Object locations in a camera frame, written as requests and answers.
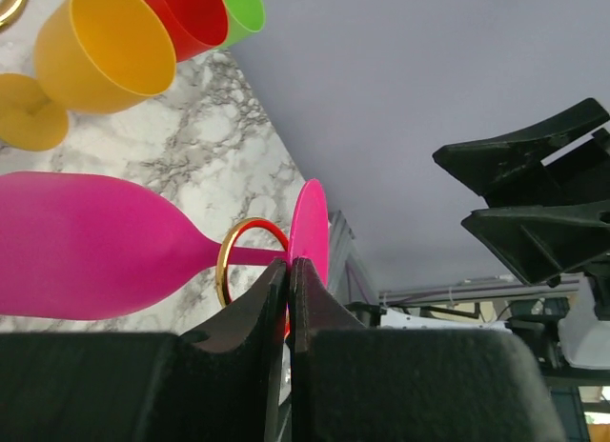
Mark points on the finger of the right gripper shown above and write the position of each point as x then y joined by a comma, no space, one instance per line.
537,244
560,161

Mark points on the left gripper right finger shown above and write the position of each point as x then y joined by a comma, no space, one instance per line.
354,383

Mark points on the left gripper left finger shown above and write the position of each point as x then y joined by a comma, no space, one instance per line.
217,382

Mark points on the magenta wine glass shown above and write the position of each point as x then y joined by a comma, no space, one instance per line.
90,247

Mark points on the green wine glass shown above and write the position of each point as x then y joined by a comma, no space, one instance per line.
245,18

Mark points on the orange wine glass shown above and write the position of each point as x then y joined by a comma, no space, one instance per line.
90,56

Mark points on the red wine glass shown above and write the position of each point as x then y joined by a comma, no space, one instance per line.
194,26

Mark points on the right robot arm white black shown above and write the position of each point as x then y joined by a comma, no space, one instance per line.
503,303

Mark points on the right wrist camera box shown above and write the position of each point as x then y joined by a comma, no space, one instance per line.
583,334

